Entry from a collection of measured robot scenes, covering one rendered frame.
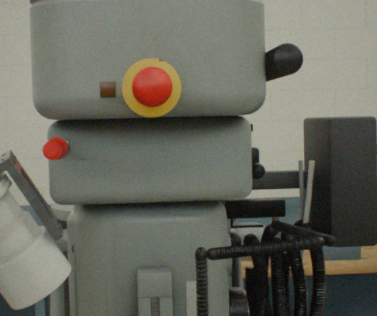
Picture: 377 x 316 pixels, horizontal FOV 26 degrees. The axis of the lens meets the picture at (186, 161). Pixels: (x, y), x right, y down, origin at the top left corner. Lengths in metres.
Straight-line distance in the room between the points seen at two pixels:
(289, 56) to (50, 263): 0.35
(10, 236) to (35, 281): 0.05
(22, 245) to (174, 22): 0.29
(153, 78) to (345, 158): 0.58
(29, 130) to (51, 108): 4.44
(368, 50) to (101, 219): 4.61
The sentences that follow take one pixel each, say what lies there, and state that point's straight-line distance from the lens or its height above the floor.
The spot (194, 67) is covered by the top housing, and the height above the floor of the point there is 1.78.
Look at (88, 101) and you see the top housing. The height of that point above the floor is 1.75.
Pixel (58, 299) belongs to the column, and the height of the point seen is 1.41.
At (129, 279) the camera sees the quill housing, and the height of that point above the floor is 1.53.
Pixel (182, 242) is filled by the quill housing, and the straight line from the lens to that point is 0.99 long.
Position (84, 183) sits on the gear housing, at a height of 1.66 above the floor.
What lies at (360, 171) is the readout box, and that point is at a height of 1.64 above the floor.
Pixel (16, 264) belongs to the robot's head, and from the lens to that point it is 0.72.
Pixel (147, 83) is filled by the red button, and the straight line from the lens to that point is 0.80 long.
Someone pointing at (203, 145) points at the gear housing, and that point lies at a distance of 0.94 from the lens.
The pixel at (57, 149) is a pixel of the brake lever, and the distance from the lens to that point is 0.80.
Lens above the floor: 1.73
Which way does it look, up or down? 3 degrees down
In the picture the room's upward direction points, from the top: 1 degrees counter-clockwise
